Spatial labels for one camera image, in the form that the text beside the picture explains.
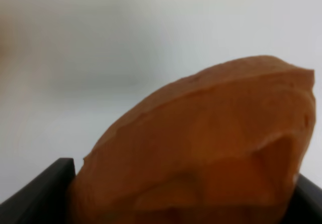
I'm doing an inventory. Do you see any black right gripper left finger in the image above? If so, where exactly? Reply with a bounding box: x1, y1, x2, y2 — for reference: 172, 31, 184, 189
1, 158, 75, 224

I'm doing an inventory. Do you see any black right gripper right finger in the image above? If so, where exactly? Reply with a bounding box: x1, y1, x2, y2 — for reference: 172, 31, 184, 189
281, 174, 322, 224

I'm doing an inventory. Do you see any orange waffle slice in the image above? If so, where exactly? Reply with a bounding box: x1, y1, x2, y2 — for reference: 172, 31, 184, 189
67, 56, 315, 223

